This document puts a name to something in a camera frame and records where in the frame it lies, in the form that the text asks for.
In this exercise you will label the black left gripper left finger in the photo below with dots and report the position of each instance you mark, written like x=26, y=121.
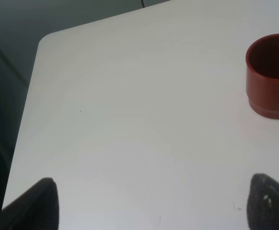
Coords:
x=36, y=209

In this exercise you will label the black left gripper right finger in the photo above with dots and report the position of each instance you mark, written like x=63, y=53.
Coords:
x=263, y=203

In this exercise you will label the red plastic cup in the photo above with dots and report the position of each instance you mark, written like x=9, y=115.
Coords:
x=262, y=76

